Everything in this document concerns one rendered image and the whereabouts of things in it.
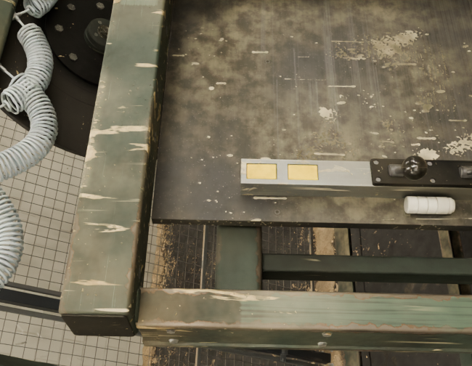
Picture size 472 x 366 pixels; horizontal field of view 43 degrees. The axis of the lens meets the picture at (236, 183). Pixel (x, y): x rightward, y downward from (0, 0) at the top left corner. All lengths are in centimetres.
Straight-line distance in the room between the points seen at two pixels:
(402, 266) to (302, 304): 24
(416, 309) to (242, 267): 29
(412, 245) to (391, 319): 224
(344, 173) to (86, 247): 44
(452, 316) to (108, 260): 51
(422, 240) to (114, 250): 237
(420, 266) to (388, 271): 6
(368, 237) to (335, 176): 240
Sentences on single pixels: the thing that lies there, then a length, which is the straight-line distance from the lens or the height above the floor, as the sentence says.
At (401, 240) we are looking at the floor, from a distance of 322.
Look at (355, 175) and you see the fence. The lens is 103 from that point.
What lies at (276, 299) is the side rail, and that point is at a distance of 90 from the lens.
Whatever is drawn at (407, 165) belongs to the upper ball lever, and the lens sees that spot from 92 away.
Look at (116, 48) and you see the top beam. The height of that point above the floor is 195.
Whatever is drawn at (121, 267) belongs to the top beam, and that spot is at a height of 189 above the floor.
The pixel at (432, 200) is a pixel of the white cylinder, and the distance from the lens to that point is 105.
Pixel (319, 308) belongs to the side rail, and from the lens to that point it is 91.
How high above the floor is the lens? 216
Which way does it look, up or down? 26 degrees down
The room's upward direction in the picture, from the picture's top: 72 degrees counter-clockwise
